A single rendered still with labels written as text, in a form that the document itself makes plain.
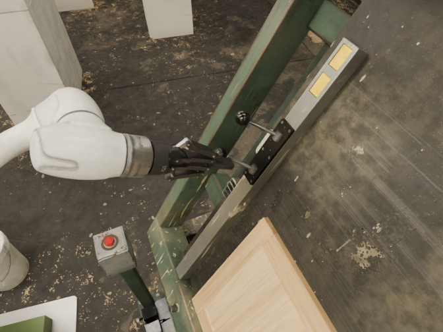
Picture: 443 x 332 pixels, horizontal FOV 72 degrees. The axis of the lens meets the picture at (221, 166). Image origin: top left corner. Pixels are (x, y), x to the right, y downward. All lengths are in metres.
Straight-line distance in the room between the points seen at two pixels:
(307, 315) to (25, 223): 2.31
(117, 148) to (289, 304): 0.56
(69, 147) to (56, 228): 2.06
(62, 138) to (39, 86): 2.52
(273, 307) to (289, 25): 0.74
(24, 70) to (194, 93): 1.55
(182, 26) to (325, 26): 3.64
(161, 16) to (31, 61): 1.93
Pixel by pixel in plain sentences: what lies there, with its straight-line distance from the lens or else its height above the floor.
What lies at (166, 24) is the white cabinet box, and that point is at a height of 0.18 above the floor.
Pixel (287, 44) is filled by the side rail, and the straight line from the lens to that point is 0.93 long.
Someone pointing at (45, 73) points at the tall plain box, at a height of 0.59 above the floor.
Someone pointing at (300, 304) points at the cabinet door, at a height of 1.28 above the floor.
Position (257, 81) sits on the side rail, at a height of 1.51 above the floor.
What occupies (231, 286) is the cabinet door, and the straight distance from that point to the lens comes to 1.01.
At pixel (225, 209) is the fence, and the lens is 0.95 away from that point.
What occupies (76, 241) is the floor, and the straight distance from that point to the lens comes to 2.50.
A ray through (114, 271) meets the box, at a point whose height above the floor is 0.80.
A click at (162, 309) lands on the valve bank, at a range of 1.37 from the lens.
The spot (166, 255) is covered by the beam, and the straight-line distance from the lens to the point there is 1.28.
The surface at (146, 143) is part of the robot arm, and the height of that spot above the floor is 1.60.
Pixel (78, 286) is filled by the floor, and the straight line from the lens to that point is 2.35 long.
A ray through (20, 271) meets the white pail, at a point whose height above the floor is 0.08.
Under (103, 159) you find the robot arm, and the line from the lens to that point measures 0.60.
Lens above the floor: 2.05
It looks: 50 degrees down
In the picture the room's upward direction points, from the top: straight up
